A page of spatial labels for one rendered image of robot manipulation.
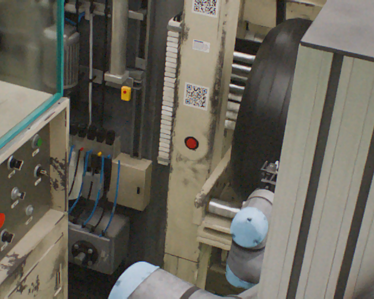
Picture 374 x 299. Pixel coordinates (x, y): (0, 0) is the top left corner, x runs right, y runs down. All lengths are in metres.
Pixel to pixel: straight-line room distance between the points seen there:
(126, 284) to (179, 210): 1.14
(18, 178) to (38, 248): 0.23
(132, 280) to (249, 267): 0.40
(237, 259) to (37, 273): 0.72
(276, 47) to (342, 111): 1.47
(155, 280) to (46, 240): 0.90
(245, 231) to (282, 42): 0.65
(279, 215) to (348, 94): 0.14
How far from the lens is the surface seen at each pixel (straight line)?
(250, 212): 1.70
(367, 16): 0.74
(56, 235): 2.33
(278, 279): 0.79
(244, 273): 1.76
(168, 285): 1.41
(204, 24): 2.23
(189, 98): 2.33
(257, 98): 2.09
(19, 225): 2.21
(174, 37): 2.29
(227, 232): 2.40
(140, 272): 1.43
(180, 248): 2.63
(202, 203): 2.35
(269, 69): 2.11
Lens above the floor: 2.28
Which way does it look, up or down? 31 degrees down
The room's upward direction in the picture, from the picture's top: 6 degrees clockwise
